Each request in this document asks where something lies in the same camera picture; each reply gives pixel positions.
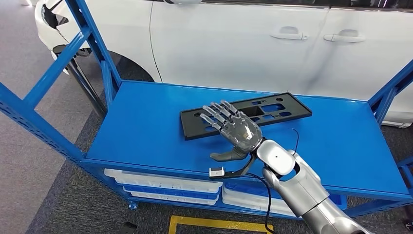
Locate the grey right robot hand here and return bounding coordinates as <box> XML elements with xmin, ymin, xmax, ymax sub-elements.
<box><xmin>200</xmin><ymin>100</ymin><xmax>264</xmax><ymax>162</ymax></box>

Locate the black plastic plate bracket part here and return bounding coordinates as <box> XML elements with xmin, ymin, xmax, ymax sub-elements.
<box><xmin>179</xmin><ymin>92</ymin><xmax>313</xmax><ymax>141</ymax></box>

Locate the blue metal shelf rack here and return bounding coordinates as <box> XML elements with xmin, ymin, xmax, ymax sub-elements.
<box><xmin>0</xmin><ymin>0</ymin><xmax>413</xmax><ymax>223</ymax></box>

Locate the white plastic bin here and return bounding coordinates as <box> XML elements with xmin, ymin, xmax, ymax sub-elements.
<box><xmin>131</xmin><ymin>191</ymin><xmax>219</xmax><ymax>206</ymax></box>
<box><xmin>104</xmin><ymin>168</ymin><xmax>223</xmax><ymax>194</ymax></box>
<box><xmin>222</xmin><ymin>185</ymin><xmax>302</xmax><ymax>217</ymax></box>

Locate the white car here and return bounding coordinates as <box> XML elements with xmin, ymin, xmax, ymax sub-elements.
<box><xmin>34</xmin><ymin>0</ymin><xmax>413</xmax><ymax>129</ymax></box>

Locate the yellow floor tape square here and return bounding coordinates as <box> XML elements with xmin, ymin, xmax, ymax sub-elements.
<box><xmin>168</xmin><ymin>215</ymin><xmax>274</xmax><ymax>234</ymax></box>

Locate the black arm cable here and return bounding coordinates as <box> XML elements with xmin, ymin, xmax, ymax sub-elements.
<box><xmin>246</xmin><ymin>128</ymin><xmax>300</xmax><ymax>234</ymax></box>

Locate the chrome stanchion post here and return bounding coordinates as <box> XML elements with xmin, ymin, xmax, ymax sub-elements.
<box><xmin>66</xmin><ymin>58</ymin><xmax>108</xmax><ymax>118</ymax></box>

